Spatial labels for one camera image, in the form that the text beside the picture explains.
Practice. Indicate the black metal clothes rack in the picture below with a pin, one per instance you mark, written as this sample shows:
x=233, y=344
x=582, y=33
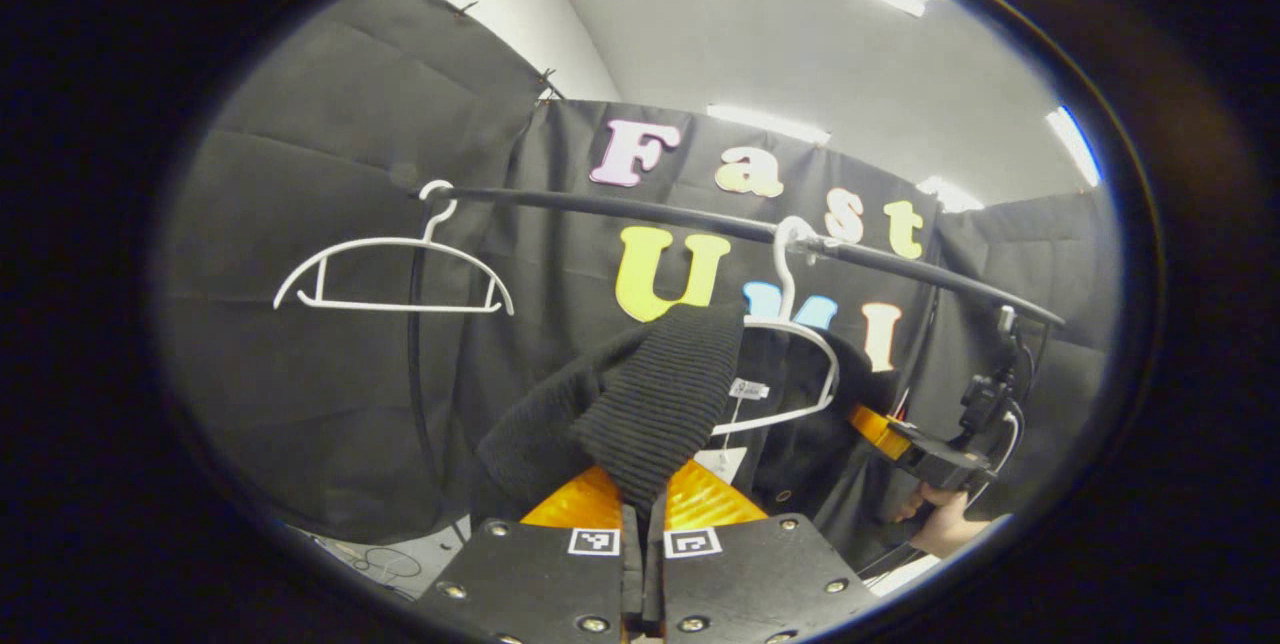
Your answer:
x=640, y=208

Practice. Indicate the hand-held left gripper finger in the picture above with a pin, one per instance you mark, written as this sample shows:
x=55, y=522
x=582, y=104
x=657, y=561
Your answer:
x=630, y=574
x=655, y=574

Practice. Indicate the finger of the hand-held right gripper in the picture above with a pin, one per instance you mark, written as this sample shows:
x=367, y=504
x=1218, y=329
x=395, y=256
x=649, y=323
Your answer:
x=880, y=429

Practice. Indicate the black knit jacket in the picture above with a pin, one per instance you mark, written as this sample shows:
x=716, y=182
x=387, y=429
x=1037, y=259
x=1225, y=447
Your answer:
x=660, y=394

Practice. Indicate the white flat board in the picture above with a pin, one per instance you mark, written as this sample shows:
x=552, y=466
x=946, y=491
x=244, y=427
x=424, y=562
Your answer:
x=905, y=574

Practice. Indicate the white plastic hanger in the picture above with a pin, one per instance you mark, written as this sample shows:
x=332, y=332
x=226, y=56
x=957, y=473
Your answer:
x=786, y=289
x=400, y=307

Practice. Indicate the black backdrop cloth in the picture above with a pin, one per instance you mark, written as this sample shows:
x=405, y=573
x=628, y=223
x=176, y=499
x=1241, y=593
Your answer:
x=330, y=224

